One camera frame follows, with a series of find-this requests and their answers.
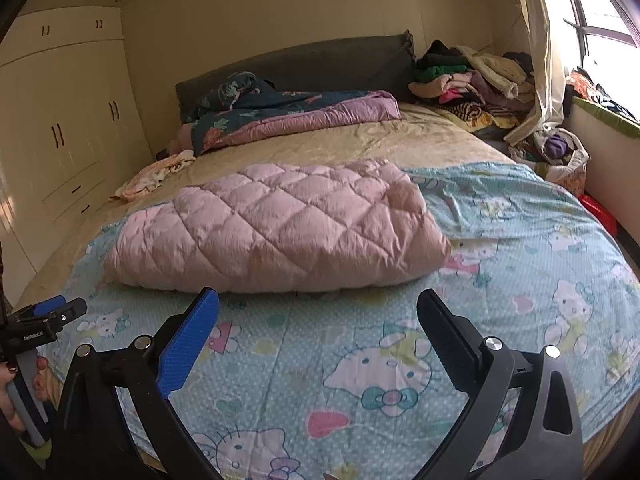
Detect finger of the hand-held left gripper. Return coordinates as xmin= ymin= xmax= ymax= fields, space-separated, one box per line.
xmin=50 ymin=298 xmax=89 ymax=331
xmin=30 ymin=296 xmax=67 ymax=315

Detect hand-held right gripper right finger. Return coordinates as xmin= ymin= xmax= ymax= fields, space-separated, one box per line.
xmin=415 ymin=289 xmax=583 ymax=480

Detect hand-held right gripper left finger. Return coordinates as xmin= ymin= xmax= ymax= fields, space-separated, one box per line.
xmin=50 ymin=287 xmax=220 ymax=480

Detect pink quilted jacket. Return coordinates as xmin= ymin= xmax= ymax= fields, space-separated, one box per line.
xmin=102 ymin=158 xmax=452 ymax=294

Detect bag stuffed with clothes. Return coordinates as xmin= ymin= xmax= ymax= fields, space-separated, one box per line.
xmin=515 ymin=127 xmax=591 ymax=196

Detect pile of mixed clothes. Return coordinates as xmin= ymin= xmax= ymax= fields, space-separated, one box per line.
xmin=407 ymin=40 xmax=538 ymax=133

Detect clothes on window sill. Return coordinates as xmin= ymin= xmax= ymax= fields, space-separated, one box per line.
xmin=567 ymin=67 xmax=640 ymax=123

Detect person's left hand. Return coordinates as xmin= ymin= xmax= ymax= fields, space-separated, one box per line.
xmin=0 ymin=357 xmax=51 ymax=434

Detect blue cartoon print blanket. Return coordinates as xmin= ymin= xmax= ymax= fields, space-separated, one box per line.
xmin=37 ymin=162 xmax=640 ymax=480

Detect lime green cloth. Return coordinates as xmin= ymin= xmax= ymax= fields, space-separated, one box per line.
xmin=27 ymin=437 xmax=53 ymax=468

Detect cream wardrobe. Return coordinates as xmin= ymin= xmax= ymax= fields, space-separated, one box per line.
xmin=0 ymin=10 xmax=156 ymax=271

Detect peach and white cloth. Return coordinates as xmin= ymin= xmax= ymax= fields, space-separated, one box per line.
xmin=109 ymin=150 xmax=197 ymax=203

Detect red plastic object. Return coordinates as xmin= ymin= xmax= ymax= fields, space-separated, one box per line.
xmin=580 ymin=194 xmax=621 ymax=236

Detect bed with beige sheet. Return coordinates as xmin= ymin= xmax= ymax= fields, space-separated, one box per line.
xmin=12 ymin=102 xmax=636 ymax=471

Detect dark floral quilt pink lining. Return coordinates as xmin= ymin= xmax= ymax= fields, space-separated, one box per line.
xmin=175 ymin=71 xmax=402 ymax=157

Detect green window sill mat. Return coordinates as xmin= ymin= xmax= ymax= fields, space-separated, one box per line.
xmin=570 ymin=97 xmax=640 ymax=138

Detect cream curtain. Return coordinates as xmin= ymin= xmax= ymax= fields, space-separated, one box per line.
xmin=502 ymin=0 xmax=568 ymax=143

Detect grey padded headboard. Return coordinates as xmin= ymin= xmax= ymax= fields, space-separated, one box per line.
xmin=175 ymin=31 xmax=417 ymax=123

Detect window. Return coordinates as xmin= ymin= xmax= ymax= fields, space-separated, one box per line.
xmin=550 ymin=0 xmax=640 ymax=81

